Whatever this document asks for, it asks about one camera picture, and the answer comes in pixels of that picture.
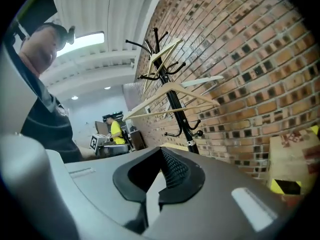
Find white hanger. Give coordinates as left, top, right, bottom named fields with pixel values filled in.
left=163, top=75, right=225, bottom=120

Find person in dark clothes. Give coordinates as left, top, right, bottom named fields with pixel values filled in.
left=19, top=48, right=85, bottom=164

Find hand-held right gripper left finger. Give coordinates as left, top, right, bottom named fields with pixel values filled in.
left=63, top=146, right=166, bottom=235

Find person's face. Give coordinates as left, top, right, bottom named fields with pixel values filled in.
left=19, top=22, right=66, bottom=75

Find taped cardboard box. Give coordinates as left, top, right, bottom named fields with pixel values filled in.
left=266, top=125, right=320, bottom=203

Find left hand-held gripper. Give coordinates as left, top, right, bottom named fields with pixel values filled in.
left=88, top=133, right=130, bottom=158

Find cream wooden hanger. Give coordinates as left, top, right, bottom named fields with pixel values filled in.
left=121, top=81, right=221, bottom=122
left=142, top=37, right=185, bottom=94

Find black coat rack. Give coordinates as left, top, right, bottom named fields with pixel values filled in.
left=124, top=27, right=204, bottom=155

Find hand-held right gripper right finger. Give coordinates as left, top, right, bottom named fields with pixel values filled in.
left=146, top=146, right=291, bottom=240

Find rectangular ceiling light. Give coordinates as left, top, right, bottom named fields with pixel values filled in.
left=73, top=30, right=106, bottom=48

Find light wooden table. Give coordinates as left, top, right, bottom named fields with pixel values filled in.
left=162, top=142, right=190, bottom=153

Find person's left forearm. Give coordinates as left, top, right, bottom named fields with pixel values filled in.
left=79, top=146, right=98, bottom=163

